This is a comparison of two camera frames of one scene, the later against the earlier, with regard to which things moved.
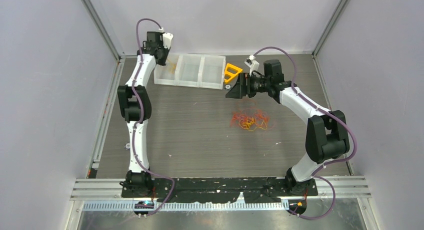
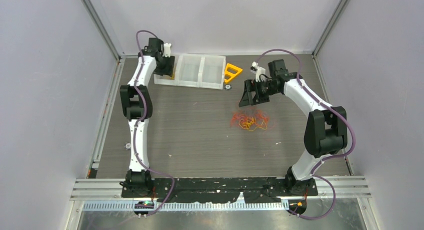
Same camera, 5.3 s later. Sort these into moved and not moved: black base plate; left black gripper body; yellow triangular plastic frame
Moved: left black gripper body
Not moved: black base plate; yellow triangular plastic frame
